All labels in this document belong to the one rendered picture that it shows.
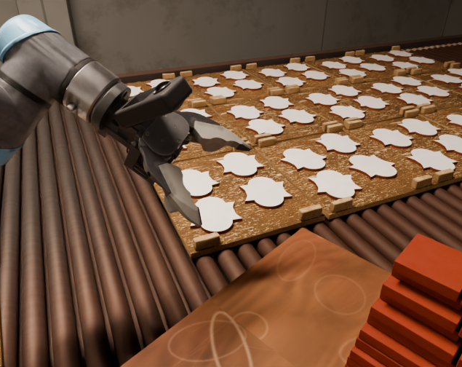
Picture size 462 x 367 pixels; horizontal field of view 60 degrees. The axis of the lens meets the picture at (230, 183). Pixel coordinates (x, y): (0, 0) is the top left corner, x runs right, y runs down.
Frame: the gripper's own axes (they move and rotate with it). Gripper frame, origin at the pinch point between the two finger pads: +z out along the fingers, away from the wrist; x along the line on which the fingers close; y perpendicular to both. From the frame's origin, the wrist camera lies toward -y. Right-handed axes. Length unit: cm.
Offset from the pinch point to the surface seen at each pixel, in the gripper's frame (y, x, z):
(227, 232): 35.6, -12.4, 9.5
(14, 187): 72, -4, -43
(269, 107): 68, -86, 4
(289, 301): 9.1, 5.0, 18.4
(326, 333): 4.4, 8.0, 23.4
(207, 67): 105, -121, -31
